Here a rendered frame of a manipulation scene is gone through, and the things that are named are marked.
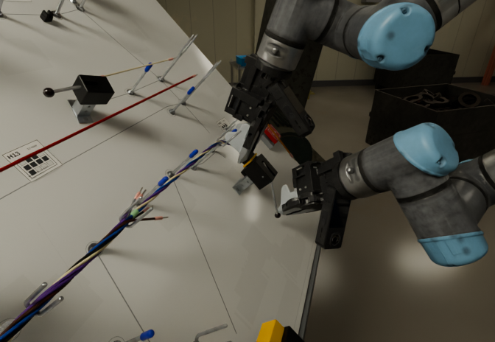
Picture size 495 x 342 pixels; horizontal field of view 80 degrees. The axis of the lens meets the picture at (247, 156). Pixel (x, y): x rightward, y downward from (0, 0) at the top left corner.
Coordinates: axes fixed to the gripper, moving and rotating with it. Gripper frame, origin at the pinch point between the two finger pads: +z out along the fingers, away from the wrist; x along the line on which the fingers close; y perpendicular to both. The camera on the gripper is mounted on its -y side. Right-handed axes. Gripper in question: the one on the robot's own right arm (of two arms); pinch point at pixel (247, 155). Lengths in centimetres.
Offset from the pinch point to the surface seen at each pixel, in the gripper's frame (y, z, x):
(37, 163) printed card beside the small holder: 20.7, -1.7, 30.5
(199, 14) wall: 258, 66, -453
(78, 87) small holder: 23.4, -9.9, 21.9
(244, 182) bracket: -1.8, 5.8, 1.0
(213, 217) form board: -0.7, 8.1, 12.6
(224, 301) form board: -10.1, 12.4, 23.5
